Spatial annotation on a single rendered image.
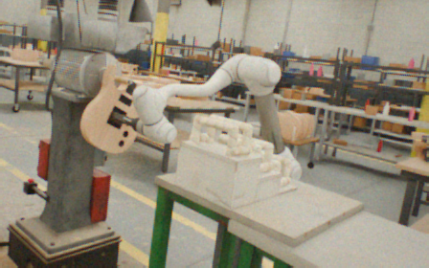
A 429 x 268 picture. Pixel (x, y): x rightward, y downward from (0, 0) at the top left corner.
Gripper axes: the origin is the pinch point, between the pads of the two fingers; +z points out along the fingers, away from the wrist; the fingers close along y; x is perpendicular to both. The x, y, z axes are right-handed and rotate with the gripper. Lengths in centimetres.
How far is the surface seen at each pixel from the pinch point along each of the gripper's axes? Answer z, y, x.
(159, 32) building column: 736, 583, 376
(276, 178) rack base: -93, 8, -3
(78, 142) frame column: 31.7, 6.3, -19.6
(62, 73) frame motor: 39.4, -17.7, 12.1
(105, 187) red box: 30, 38, -38
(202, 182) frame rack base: -79, -16, -15
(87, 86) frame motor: 16.8, -13.7, 9.1
